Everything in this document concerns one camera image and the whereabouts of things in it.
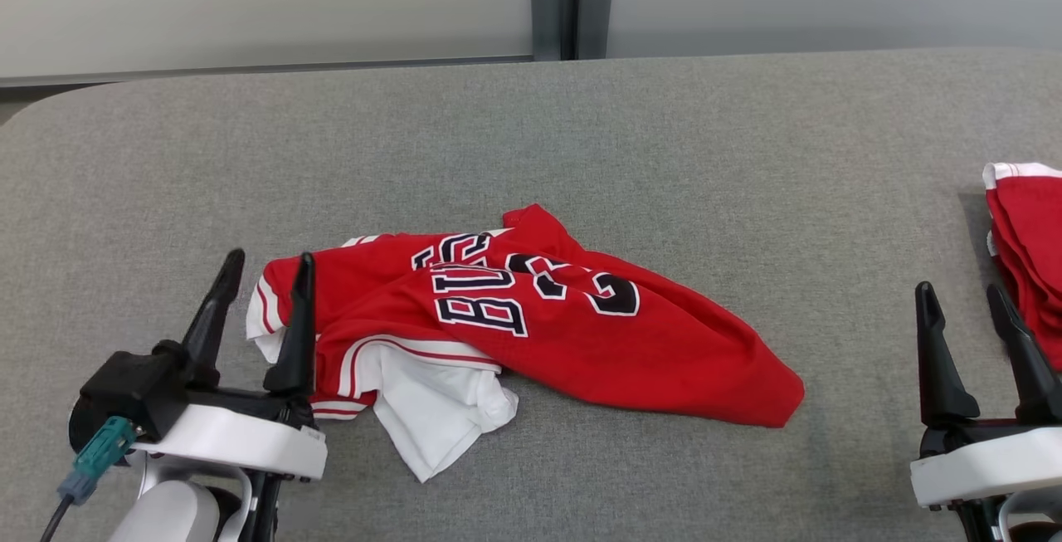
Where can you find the red basketball jersey white sleeves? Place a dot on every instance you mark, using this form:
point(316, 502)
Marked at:
point(630, 343)

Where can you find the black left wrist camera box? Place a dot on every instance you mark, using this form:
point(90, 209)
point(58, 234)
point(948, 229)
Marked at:
point(124, 393)

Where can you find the grey cylindrical post foot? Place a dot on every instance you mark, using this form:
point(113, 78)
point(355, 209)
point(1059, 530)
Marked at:
point(545, 19)
point(595, 23)

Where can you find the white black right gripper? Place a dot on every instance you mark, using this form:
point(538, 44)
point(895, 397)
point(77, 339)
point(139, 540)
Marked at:
point(987, 467)

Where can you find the red shorts white side stripe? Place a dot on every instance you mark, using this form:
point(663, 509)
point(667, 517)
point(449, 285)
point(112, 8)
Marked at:
point(1033, 243)

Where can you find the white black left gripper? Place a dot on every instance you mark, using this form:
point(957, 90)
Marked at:
point(241, 442)

